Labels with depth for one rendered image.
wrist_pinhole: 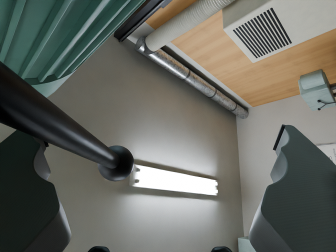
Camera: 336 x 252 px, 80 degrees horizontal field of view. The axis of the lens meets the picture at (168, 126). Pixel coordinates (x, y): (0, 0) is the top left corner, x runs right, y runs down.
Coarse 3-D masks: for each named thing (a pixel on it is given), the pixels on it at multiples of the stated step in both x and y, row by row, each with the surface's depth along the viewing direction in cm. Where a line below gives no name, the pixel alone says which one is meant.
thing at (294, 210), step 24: (288, 144) 9; (312, 144) 9; (288, 168) 8; (312, 168) 8; (264, 192) 7; (288, 192) 7; (312, 192) 7; (264, 216) 6; (288, 216) 6; (312, 216) 6; (264, 240) 6; (288, 240) 5; (312, 240) 5
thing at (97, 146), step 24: (0, 72) 5; (0, 96) 5; (24, 96) 6; (0, 120) 6; (24, 120) 6; (48, 120) 7; (72, 120) 9; (72, 144) 9; (96, 144) 12; (120, 168) 18
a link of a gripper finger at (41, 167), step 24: (0, 144) 8; (24, 144) 9; (0, 168) 7; (24, 168) 7; (48, 168) 9; (0, 192) 6; (24, 192) 6; (48, 192) 7; (0, 216) 6; (24, 216) 6; (48, 216) 6; (0, 240) 5; (24, 240) 5; (48, 240) 6
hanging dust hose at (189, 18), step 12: (204, 0) 146; (216, 0) 141; (228, 0) 140; (180, 12) 162; (192, 12) 154; (204, 12) 150; (168, 24) 170; (180, 24) 164; (192, 24) 161; (156, 36) 180; (168, 36) 175; (156, 48) 190
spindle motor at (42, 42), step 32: (0, 0) 9; (32, 0) 10; (64, 0) 9; (96, 0) 10; (128, 0) 11; (0, 32) 11; (32, 32) 12; (64, 32) 12; (96, 32) 13; (32, 64) 14; (64, 64) 17
